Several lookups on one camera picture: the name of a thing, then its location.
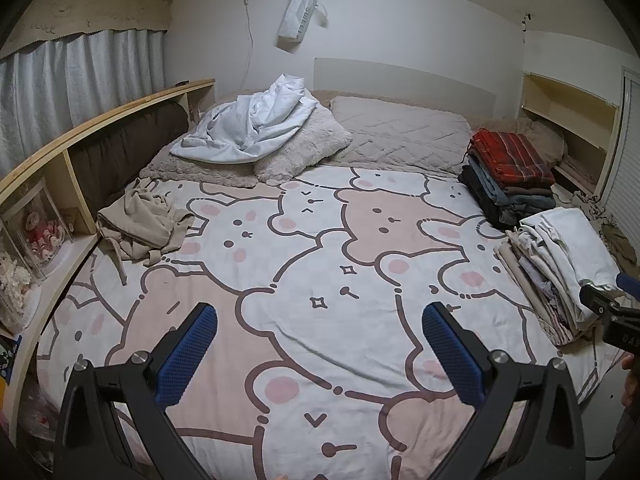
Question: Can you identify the cream wall shelf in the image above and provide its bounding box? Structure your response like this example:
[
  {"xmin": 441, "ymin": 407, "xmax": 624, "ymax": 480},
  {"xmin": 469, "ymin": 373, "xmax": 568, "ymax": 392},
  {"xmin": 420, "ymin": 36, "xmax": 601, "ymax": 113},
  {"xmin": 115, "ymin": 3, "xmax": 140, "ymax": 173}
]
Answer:
[{"xmin": 520, "ymin": 71, "xmax": 623, "ymax": 201}]

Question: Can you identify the pale grey curtain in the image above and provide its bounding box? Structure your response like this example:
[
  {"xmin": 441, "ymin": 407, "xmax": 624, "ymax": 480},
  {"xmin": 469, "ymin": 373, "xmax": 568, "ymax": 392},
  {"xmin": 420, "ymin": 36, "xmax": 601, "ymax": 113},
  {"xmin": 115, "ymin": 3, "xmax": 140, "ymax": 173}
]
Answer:
[{"xmin": 0, "ymin": 27, "xmax": 168, "ymax": 176}]

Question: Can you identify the bear printed bed sheet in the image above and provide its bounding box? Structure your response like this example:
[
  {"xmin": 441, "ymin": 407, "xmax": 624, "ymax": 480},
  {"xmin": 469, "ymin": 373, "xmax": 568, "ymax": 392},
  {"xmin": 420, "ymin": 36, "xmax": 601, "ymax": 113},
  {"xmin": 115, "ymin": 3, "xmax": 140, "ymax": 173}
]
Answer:
[{"xmin": 35, "ymin": 162, "xmax": 621, "ymax": 480}]

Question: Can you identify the quilted beige pillow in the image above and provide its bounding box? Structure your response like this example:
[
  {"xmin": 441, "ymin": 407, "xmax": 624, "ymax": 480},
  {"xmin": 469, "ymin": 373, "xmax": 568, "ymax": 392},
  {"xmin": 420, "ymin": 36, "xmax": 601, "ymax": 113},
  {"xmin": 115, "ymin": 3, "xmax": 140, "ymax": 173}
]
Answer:
[{"xmin": 329, "ymin": 95, "xmax": 473, "ymax": 173}]

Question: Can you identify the red plaid folded cloth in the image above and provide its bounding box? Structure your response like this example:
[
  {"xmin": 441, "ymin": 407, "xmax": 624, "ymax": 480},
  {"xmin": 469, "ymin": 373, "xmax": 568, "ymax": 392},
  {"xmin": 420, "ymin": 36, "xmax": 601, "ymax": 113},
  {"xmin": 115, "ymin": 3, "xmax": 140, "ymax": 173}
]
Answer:
[{"xmin": 468, "ymin": 128, "xmax": 557, "ymax": 192}]

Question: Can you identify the white headboard panel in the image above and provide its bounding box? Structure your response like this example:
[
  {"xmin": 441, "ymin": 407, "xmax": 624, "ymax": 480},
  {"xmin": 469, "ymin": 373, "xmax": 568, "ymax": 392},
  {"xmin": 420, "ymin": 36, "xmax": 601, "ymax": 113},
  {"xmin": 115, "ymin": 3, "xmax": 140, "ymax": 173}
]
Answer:
[{"xmin": 313, "ymin": 57, "xmax": 497, "ymax": 117}]

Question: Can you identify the beige waffle knit garment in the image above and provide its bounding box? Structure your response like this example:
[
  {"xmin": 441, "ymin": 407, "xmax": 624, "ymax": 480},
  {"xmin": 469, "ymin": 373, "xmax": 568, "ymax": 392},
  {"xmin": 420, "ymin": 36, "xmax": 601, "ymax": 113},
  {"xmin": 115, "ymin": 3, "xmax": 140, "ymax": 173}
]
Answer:
[{"xmin": 96, "ymin": 178, "xmax": 197, "ymax": 286}]

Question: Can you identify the white louvered door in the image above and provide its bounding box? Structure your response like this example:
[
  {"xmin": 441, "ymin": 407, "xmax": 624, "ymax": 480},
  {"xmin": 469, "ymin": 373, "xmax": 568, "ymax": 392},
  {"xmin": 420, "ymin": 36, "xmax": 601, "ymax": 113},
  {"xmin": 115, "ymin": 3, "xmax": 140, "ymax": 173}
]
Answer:
[{"xmin": 595, "ymin": 65, "xmax": 640, "ymax": 241}]

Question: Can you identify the beige curtain valance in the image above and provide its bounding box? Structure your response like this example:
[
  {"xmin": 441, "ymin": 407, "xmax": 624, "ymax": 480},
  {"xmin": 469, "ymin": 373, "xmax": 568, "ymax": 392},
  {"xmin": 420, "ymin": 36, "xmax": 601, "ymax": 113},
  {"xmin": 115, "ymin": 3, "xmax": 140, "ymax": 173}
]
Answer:
[{"xmin": 0, "ymin": 0, "xmax": 173, "ymax": 58}]

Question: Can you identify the fluffy beige pillow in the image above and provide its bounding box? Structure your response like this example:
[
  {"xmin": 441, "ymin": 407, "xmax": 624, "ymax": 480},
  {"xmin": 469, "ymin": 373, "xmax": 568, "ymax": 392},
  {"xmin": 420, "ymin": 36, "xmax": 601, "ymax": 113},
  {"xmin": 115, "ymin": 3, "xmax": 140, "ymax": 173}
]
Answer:
[{"xmin": 252, "ymin": 105, "xmax": 353, "ymax": 185}]

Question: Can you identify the white flower ornament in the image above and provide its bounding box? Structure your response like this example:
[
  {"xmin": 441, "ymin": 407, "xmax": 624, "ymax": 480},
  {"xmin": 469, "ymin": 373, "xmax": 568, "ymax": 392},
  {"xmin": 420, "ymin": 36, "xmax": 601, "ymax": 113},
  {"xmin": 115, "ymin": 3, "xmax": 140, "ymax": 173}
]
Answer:
[{"xmin": 0, "ymin": 250, "xmax": 43, "ymax": 331}]

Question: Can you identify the wooden bedside shelf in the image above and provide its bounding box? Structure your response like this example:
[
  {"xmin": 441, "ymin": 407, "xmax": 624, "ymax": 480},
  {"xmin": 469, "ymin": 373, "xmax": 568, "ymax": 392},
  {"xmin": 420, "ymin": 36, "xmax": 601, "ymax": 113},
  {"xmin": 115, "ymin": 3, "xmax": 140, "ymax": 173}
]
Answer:
[{"xmin": 0, "ymin": 78, "xmax": 217, "ymax": 461}]

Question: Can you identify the brown cushion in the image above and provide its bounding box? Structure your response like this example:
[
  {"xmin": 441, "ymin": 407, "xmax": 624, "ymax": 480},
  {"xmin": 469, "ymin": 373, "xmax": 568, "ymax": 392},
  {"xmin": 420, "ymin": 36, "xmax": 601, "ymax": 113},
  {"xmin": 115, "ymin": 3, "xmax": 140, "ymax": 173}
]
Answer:
[{"xmin": 70, "ymin": 101, "xmax": 190, "ymax": 221}]

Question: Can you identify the white hanging bag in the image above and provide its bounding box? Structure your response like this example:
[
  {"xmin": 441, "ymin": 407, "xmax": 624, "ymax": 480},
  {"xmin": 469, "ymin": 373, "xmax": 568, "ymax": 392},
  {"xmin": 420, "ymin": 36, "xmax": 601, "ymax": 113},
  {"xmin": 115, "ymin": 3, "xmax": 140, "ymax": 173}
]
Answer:
[{"xmin": 276, "ymin": 0, "xmax": 329, "ymax": 52}]

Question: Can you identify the stack of dark folded clothes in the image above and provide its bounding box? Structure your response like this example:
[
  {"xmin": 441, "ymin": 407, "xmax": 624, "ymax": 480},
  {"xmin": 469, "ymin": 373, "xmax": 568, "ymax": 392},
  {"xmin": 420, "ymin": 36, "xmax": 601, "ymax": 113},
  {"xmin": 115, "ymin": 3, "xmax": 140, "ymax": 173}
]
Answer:
[{"xmin": 459, "ymin": 162, "xmax": 558, "ymax": 228}]

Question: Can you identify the dark patterned box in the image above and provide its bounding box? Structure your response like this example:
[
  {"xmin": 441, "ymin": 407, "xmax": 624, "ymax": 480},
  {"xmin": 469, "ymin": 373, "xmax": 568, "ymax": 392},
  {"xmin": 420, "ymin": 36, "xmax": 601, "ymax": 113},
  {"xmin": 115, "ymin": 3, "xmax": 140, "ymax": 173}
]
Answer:
[{"xmin": 0, "ymin": 335, "xmax": 23, "ymax": 377}]

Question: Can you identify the white crumpled garment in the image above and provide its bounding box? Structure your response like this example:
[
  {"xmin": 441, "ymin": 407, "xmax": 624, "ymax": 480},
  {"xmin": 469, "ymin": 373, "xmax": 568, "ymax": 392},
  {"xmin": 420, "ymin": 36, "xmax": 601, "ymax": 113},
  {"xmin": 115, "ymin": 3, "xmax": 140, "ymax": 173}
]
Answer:
[{"xmin": 170, "ymin": 74, "xmax": 319, "ymax": 167}]

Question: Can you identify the fluffy beige throw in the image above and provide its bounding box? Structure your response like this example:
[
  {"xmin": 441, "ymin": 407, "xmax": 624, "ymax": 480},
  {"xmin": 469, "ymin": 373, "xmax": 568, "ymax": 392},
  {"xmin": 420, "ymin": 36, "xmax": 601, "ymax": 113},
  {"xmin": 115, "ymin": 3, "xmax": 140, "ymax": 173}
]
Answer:
[{"xmin": 139, "ymin": 152, "xmax": 261, "ymax": 190}]

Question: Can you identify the stack of light folded clothes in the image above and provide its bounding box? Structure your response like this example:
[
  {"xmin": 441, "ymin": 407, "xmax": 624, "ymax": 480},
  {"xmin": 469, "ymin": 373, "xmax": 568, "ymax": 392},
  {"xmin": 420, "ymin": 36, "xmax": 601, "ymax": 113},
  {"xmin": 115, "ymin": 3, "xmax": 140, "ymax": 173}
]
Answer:
[{"xmin": 494, "ymin": 207, "xmax": 626, "ymax": 347}]

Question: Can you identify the clear doll display case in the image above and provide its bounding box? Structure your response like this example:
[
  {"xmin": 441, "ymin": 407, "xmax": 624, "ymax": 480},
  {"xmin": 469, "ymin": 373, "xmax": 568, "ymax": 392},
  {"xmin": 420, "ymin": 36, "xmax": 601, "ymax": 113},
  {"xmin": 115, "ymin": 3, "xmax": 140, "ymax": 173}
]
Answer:
[{"xmin": 0, "ymin": 175, "xmax": 76, "ymax": 281}]

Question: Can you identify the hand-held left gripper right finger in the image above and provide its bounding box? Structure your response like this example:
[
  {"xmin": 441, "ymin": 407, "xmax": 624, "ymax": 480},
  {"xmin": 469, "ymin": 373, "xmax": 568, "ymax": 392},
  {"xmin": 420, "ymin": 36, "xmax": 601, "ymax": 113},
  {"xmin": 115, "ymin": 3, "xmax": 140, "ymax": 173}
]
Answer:
[{"xmin": 421, "ymin": 302, "xmax": 586, "ymax": 480}]

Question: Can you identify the person's right hand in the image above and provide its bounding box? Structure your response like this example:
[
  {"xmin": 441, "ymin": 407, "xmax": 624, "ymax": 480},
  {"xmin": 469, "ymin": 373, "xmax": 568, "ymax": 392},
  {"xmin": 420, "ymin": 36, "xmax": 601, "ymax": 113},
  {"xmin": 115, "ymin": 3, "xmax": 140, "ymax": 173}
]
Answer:
[{"xmin": 621, "ymin": 352, "xmax": 640, "ymax": 409}]

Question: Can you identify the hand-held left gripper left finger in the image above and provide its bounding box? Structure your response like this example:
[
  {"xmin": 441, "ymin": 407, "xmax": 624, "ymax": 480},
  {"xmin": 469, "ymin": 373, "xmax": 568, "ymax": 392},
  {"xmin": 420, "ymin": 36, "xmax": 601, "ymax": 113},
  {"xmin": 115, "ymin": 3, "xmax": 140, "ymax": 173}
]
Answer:
[{"xmin": 52, "ymin": 302, "xmax": 236, "ymax": 480}]

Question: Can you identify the thin wall cable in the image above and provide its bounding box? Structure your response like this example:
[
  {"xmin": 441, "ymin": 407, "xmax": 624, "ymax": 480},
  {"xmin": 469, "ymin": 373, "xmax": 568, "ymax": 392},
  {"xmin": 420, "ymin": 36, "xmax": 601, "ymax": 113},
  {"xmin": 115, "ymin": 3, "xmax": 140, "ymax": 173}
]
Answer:
[{"xmin": 240, "ymin": 0, "xmax": 254, "ymax": 93}]

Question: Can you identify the tan crumpled cloth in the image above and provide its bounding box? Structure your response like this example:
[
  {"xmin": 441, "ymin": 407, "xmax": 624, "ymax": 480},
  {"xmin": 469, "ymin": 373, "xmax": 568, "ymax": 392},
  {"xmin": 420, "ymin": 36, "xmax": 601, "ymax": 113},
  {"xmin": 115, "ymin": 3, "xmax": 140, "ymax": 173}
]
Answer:
[{"xmin": 590, "ymin": 195, "xmax": 640, "ymax": 272}]

